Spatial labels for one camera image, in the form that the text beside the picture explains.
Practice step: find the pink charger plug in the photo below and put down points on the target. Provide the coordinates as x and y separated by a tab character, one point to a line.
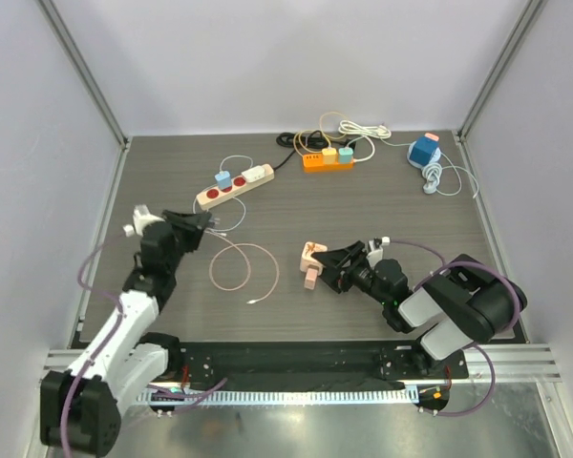
311	278

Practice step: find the yellow charger plug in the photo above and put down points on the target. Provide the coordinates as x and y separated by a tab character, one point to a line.
329	155

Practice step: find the blue cube socket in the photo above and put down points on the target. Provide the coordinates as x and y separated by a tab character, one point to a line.
423	152

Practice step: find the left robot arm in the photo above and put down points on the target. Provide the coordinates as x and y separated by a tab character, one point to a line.
81	407

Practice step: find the aluminium frame post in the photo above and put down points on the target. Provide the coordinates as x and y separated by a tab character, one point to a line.
72	51
523	25

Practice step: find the aluminium frame rail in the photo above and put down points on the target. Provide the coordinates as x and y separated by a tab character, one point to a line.
514	363

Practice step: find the teal charger plug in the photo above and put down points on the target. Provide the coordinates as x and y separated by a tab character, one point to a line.
345	155

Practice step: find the pink cube socket adapter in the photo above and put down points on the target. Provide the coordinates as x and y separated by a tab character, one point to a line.
307	261

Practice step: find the white charger plug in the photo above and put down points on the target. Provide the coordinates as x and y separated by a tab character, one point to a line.
254	174

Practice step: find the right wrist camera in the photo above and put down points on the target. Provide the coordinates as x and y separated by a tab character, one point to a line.
375	250

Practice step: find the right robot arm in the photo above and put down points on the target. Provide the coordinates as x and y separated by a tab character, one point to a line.
468	302

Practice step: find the left aluminium frame post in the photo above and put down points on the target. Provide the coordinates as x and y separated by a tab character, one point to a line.
72	51

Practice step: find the right aluminium frame post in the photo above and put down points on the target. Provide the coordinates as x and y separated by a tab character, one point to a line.
523	25

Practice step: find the light blue charger plug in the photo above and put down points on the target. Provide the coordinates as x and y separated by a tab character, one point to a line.
223	179

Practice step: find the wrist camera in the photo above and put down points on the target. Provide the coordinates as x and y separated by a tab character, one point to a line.
375	250
142	218

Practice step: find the white slotted cable duct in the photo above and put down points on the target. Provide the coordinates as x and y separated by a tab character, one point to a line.
407	395

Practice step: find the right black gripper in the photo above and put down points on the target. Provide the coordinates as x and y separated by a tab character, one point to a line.
346	269

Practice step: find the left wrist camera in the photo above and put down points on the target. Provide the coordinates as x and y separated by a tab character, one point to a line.
142	218

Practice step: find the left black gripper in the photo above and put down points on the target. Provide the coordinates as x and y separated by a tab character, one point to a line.
191	224

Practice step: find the beige red power strip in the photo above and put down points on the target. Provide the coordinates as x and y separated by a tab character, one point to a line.
213	197

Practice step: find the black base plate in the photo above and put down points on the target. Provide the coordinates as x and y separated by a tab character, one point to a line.
328	367

